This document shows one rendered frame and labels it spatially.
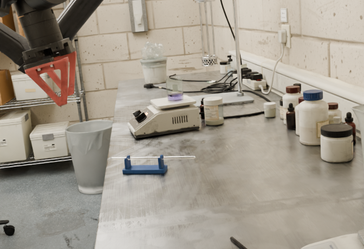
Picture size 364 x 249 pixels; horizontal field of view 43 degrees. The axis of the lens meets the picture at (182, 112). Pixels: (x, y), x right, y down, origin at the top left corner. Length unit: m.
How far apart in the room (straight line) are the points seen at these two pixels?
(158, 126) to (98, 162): 1.66
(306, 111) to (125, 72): 2.74
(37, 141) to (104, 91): 0.70
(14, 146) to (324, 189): 2.90
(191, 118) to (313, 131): 0.38
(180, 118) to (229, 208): 0.56
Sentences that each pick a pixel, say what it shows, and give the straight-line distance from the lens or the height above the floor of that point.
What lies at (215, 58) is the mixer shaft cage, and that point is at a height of 0.92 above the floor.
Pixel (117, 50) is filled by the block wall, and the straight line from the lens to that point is 3.75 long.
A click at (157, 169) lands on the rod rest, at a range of 1.04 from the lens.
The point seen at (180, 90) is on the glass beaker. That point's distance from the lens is 1.36.
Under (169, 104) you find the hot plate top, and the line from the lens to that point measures 1.34.
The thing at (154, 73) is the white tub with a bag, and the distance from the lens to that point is 2.32.
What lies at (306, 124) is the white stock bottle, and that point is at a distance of 1.16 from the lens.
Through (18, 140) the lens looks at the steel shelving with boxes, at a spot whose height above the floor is 0.29.
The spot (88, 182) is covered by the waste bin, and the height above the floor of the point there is 0.08.
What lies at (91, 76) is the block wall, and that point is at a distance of 3.78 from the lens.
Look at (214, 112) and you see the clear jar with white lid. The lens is 1.39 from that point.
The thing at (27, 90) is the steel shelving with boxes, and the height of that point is 0.64.
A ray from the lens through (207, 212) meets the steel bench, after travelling 0.83.
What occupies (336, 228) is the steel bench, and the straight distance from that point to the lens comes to 0.77.
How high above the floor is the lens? 1.10
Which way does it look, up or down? 12 degrees down
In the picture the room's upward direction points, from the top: 5 degrees counter-clockwise
